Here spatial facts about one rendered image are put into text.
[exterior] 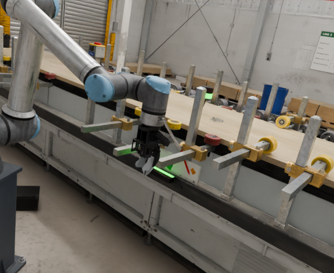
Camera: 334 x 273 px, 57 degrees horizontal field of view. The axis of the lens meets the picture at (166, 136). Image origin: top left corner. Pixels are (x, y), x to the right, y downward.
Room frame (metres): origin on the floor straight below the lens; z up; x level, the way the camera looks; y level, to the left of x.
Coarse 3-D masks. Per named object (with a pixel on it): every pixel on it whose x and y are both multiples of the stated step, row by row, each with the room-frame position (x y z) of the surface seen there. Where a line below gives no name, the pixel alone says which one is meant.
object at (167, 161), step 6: (192, 150) 1.36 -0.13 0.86; (210, 150) 1.46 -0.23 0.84; (168, 156) 1.23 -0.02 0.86; (174, 156) 1.24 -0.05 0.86; (180, 156) 1.26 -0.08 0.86; (186, 156) 1.29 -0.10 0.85; (192, 156) 1.34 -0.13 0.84; (162, 162) 1.16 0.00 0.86; (168, 162) 1.19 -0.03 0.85; (174, 162) 1.23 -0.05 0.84
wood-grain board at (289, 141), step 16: (48, 64) 2.83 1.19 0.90; (64, 80) 2.33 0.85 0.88; (176, 96) 2.43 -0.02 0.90; (176, 112) 1.89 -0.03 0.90; (208, 112) 2.07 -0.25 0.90; (224, 112) 2.17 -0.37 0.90; (208, 128) 1.65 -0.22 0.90; (224, 128) 1.71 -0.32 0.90; (256, 128) 1.86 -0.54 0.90; (272, 128) 1.94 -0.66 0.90; (288, 128) 2.03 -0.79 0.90; (224, 144) 1.49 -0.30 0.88; (288, 144) 1.63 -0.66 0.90; (320, 144) 1.77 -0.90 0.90; (272, 160) 1.34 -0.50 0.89; (288, 160) 1.35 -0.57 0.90
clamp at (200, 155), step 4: (180, 144) 1.41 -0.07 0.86; (184, 144) 1.40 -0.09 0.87; (184, 148) 1.39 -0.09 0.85; (188, 148) 1.38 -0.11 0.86; (192, 148) 1.37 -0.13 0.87; (196, 148) 1.36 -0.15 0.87; (200, 148) 1.37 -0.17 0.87; (196, 152) 1.35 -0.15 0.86; (200, 152) 1.34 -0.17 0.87; (204, 152) 1.35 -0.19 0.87; (196, 156) 1.35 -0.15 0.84; (200, 156) 1.34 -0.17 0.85; (204, 156) 1.35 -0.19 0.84; (200, 160) 1.33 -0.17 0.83
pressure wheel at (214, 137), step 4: (208, 136) 1.47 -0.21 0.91; (212, 136) 1.49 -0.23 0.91; (216, 136) 1.50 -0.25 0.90; (204, 140) 1.48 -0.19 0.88; (208, 140) 1.46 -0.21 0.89; (212, 140) 1.45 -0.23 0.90; (216, 140) 1.46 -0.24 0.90; (208, 144) 1.49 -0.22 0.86; (212, 144) 1.45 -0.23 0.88; (216, 144) 1.46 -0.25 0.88; (208, 152) 1.49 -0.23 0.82; (208, 156) 1.49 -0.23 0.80
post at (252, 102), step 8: (248, 104) 1.25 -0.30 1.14; (256, 104) 1.25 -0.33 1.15; (248, 112) 1.24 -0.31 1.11; (248, 120) 1.24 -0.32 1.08; (240, 128) 1.25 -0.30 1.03; (248, 128) 1.24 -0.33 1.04; (240, 136) 1.25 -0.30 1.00; (248, 136) 1.26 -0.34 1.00; (240, 160) 1.25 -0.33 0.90; (232, 168) 1.25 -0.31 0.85; (232, 176) 1.24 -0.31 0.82; (232, 184) 1.23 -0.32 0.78; (224, 192) 1.25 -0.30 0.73; (232, 192) 1.25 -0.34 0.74
